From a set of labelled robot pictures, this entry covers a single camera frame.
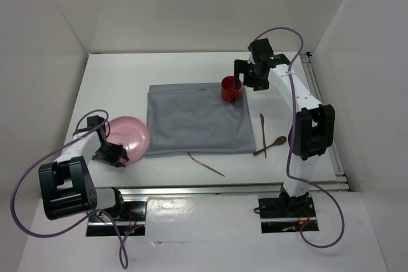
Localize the copper spoon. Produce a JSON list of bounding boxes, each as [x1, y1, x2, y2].
[[252, 136, 287, 156]]

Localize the red enamel mug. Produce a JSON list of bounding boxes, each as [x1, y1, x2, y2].
[[221, 76, 242, 103]]

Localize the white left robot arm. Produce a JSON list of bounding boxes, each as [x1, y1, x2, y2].
[[38, 115, 129, 220]]

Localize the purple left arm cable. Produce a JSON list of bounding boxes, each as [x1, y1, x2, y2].
[[11, 110, 135, 270]]

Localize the pink plate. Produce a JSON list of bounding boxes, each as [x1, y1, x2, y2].
[[107, 116, 150, 164]]

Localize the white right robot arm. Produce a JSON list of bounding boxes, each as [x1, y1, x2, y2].
[[232, 38, 335, 217]]

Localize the grey cloth placemat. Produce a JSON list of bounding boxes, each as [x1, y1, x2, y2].
[[145, 83, 256, 158]]

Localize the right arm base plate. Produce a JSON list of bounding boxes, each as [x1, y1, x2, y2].
[[253, 197, 319, 234]]

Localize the aluminium front table rail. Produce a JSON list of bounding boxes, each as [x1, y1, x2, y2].
[[50, 181, 351, 199]]

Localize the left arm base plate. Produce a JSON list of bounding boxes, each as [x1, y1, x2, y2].
[[86, 199, 147, 237]]

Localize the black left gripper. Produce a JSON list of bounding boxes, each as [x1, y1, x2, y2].
[[91, 141, 128, 168]]

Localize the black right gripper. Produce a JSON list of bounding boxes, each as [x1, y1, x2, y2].
[[233, 59, 270, 91]]

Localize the aluminium right side rail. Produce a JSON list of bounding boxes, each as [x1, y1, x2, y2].
[[300, 52, 349, 185]]

